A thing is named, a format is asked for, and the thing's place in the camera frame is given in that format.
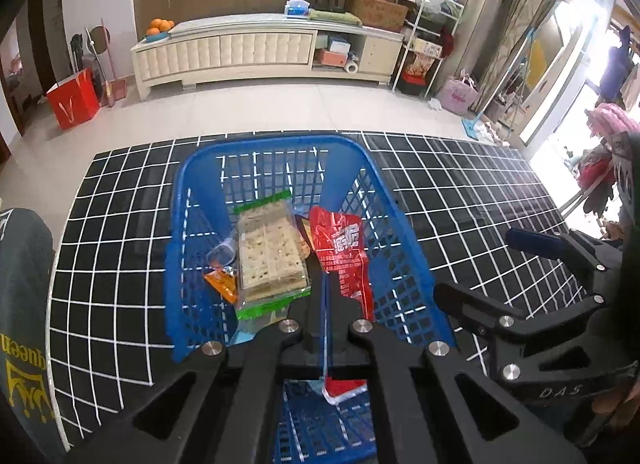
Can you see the purple snack packet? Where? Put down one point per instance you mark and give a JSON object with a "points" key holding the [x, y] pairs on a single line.
{"points": [[222, 254]]}

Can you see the pink bag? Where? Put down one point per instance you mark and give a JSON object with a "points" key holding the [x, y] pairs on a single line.
{"points": [[457, 94]]}

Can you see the person's right hand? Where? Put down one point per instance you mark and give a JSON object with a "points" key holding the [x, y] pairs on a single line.
{"points": [[617, 399]]}

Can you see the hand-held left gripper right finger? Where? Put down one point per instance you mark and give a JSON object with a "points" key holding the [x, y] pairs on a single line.
{"points": [[350, 334]]}

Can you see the red paper bag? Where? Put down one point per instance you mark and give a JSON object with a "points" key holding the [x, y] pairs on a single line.
{"points": [[72, 99]]}

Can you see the hanging dark clothes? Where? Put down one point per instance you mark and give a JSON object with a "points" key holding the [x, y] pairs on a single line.
{"points": [[620, 64]]}

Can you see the arched standing mirror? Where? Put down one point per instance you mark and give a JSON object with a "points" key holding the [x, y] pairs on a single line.
{"points": [[542, 59]]}

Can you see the red snack packet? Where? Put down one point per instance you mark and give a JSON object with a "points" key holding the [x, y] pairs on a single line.
{"points": [[345, 254]]}

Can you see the orange box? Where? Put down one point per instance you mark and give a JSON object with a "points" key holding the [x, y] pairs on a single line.
{"points": [[332, 56]]}

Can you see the pink blanket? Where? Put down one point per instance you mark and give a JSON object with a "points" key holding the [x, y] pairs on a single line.
{"points": [[612, 117]]}

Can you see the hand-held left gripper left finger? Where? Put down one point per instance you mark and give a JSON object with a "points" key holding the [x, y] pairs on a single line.
{"points": [[305, 324]]}

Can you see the person's grey printed shirt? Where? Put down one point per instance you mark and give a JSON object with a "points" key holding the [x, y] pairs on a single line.
{"points": [[25, 294]]}

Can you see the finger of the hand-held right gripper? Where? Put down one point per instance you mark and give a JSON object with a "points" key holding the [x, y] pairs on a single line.
{"points": [[535, 243], [475, 306]]}

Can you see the red clothes pile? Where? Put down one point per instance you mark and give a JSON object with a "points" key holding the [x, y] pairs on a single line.
{"points": [[597, 179]]}

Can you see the light blue bear cake packet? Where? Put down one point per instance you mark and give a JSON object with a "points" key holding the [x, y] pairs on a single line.
{"points": [[245, 336]]}

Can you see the black router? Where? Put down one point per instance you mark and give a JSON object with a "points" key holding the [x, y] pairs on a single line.
{"points": [[332, 2]]}

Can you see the white shelf rack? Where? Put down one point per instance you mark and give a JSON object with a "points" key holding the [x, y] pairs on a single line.
{"points": [[425, 19]]}

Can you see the white crumpled paper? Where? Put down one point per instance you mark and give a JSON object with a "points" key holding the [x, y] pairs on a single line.
{"points": [[435, 103]]}

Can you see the green ended cracker packet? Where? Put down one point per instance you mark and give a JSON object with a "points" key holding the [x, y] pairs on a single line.
{"points": [[270, 254]]}

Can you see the cream TV cabinet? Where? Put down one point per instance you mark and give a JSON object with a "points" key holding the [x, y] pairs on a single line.
{"points": [[225, 52]]}

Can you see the blue plate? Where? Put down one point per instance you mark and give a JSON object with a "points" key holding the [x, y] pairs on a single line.
{"points": [[156, 38]]}

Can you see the pile of oranges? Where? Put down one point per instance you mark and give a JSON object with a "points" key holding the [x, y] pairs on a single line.
{"points": [[161, 26]]}

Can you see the blue tissue box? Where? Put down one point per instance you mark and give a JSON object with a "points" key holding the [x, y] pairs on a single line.
{"points": [[295, 8]]}

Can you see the red cloth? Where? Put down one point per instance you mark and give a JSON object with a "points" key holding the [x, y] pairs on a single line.
{"points": [[448, 43]]}

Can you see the blue plastic basket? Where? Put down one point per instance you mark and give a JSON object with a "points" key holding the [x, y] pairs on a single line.
{"points": [[280, 144]]}

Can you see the blue white box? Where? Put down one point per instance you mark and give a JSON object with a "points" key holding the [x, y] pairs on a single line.
{"points": [[339, 43]]}

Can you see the white paper roll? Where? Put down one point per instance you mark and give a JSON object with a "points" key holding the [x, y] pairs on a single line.
{"points": [[352, 67]]}

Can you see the green folded cloth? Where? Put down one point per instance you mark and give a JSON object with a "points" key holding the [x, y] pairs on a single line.
{"points": [[335, 17]]}

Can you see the orange snack packet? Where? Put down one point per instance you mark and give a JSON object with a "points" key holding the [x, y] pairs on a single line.
{"points": [[222, 285]]}

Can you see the black white checkered tablecloth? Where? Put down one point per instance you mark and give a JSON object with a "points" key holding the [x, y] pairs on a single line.
{"points": [[110, 244]]}

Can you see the cardboard box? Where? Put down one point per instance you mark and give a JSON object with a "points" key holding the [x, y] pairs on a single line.
{"points": [[380, 13]]}

